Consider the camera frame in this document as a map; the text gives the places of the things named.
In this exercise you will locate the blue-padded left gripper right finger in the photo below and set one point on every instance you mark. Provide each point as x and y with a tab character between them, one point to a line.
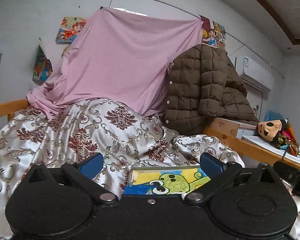
216	169

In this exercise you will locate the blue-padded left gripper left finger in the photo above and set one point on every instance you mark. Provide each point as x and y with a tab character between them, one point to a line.
83	170

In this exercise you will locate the metal tray with frog picture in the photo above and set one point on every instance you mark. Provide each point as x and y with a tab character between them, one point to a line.
165	180

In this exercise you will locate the plush doll head toy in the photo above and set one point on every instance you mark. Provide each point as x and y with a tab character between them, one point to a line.
280	134

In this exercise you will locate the floral satin bedspread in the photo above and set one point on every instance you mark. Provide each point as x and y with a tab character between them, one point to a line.
38	202

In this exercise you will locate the brown quilted jacket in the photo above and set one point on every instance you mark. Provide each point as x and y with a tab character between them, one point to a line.
202	84

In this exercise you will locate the white air conditioner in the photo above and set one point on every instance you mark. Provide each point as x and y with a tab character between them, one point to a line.
254	74

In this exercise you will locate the colourful kite poster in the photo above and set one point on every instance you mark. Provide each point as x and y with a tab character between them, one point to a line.
42	67

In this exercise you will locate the pink hanging sheet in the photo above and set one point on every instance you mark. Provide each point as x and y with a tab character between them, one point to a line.
118	56

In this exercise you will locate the cartoon poster right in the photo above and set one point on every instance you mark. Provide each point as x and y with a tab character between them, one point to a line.
214	34

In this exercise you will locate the cartoon girl poster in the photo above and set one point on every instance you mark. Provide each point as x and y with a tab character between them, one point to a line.
69	29

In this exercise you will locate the wooden bed frame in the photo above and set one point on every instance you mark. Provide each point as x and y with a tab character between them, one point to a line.
241	146

